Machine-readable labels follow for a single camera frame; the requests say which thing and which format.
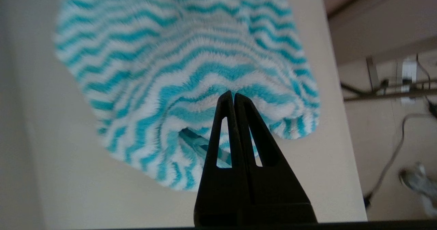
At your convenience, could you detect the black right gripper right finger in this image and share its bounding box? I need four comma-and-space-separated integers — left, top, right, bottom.
234, 93, 312, 206

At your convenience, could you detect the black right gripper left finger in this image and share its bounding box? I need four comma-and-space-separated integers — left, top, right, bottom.
194, 91, 254, 224

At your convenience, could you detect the turquoise white striped cloth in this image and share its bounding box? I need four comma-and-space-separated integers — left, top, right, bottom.
53, 0, 321, 191

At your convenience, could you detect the grey shoe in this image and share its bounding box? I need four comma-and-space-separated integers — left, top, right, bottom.
399, 162, 437, 217

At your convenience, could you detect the grey floor cable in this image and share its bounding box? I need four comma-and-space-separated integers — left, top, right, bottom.
364, 112, 437, 208

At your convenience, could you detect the metal table frame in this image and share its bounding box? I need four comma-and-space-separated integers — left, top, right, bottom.
341, 54, 437, 102

